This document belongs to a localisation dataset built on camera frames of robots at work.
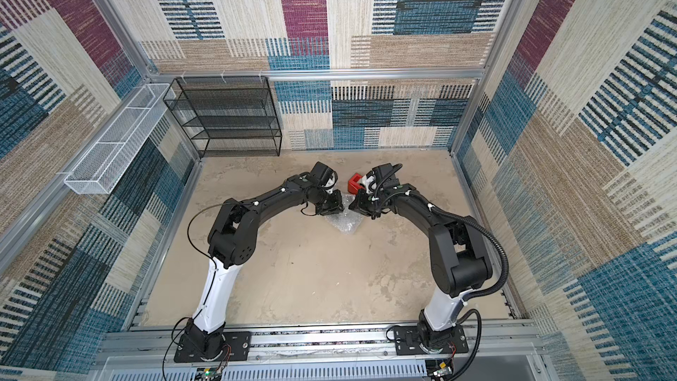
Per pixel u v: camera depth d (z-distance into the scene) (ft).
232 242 1.89
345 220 3.00
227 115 3.56
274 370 2.55
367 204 2.66
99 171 2.32
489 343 2.39
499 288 1.45
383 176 2.44
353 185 3.34
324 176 2.73
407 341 2.40
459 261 1.55
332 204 2.88
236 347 2.40
